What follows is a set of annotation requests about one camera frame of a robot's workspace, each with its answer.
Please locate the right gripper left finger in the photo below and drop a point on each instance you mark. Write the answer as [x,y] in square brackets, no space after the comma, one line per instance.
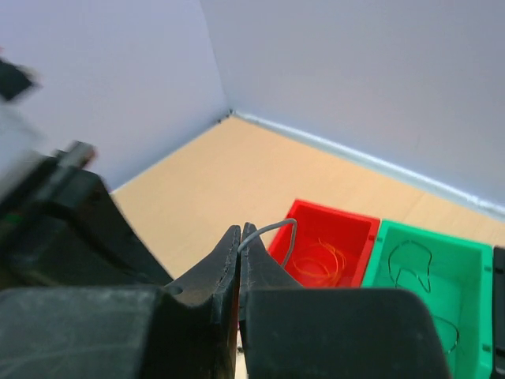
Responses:
[186,329]

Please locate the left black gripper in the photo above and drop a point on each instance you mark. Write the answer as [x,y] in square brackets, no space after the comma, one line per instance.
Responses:
[61,227]

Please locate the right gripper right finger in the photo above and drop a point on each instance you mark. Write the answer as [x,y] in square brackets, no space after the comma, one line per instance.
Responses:
[288,331]

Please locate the red plastic bin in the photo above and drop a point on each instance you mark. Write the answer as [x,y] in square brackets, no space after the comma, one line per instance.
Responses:
[332,247]

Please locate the green plastic bin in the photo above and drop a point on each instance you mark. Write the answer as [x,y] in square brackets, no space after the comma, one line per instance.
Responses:
[453,277]

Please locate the black plastic bin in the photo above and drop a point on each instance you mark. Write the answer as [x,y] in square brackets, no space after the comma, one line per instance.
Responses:
[498,312]

